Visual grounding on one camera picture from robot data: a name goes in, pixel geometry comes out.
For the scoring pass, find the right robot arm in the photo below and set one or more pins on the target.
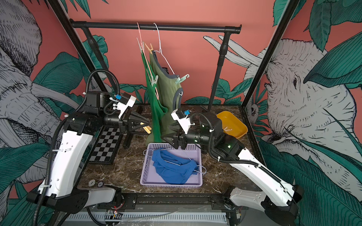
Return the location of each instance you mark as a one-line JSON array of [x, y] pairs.
[[209, 134]]

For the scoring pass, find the blue tank top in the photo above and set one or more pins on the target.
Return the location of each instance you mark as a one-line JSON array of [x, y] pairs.
[[172, 174]]

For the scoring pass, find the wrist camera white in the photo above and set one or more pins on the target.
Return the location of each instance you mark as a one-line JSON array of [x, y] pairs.
[[121, 102], [183, 118]]

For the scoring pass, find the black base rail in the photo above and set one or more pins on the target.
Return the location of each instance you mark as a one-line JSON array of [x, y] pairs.
[[175, 201]]

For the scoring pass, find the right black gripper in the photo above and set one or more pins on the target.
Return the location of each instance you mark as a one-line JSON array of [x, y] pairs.
[[179, 141]]

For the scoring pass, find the wooden clothespin on olive top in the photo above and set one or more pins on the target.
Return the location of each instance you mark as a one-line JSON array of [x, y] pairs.
[[150, 49]]

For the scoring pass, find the light blue wire hanger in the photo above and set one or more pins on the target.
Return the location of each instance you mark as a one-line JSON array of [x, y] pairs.
[[176, 160]]

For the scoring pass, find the yellow plastic bowl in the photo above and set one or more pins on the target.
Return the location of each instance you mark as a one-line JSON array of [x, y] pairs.
[[232, 125]]

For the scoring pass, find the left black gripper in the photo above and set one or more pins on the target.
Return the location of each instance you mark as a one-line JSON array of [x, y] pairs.
[[130, 123]]

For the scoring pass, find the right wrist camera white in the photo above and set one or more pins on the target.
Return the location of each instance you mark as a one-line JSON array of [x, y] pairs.
[[183, 118]]

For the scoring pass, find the grey clothespin on green top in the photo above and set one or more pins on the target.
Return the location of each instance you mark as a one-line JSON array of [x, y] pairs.
[[154, 80]]

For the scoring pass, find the olive tank top grey trim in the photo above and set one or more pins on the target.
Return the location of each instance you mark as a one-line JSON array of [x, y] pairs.
[[170, 93]]

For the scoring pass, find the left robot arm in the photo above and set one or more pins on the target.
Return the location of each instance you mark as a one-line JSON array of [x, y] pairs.
[[69, 143]]

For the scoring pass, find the checkerboard calibration plate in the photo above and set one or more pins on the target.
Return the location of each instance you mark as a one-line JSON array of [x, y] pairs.
[[106, 147]]

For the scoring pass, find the green tank top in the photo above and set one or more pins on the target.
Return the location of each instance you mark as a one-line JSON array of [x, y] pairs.
[[157, 110]]

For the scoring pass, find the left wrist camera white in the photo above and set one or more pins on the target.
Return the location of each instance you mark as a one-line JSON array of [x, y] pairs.
[[121, 102]]

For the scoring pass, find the black clothes rack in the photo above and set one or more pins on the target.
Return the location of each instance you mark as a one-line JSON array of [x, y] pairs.
[[227, 30]]

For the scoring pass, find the lavender plastic basket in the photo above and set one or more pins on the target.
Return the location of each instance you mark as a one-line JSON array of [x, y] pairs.
[[149, 177]]

